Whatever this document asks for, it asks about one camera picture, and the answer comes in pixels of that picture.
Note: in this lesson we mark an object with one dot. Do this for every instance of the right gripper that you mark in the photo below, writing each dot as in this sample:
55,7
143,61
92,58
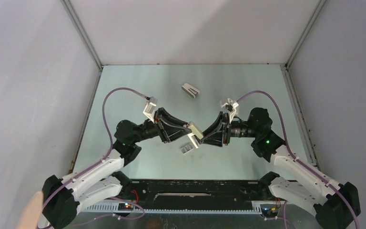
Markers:
219,133

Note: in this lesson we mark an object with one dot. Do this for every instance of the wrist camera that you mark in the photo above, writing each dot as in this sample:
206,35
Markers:
231,106
149,109

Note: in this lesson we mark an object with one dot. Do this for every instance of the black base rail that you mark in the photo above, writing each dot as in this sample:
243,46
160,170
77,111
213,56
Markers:
203,196

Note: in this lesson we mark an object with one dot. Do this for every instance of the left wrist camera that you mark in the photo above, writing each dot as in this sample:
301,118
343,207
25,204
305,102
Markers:
149,109

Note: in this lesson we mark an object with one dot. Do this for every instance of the staple tray with staples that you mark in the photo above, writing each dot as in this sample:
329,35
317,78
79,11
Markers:
187,148

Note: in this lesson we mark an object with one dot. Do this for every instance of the beige object in corner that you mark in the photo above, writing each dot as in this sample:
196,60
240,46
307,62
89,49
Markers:
31,214

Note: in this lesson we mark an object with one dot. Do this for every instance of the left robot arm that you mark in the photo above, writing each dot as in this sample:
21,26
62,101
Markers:
60,204

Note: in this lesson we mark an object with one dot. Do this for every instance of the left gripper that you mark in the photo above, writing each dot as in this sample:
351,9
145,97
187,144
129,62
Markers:
168,133

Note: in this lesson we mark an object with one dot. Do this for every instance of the cream stapler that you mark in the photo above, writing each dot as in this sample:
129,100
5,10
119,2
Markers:
196,134

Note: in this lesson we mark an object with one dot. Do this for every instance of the white stapler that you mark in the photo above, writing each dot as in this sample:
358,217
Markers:
192,91

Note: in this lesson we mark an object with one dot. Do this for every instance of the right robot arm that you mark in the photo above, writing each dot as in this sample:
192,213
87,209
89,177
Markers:
334,205

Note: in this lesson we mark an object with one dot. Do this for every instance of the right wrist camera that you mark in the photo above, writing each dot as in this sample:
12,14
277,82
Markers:
231,106

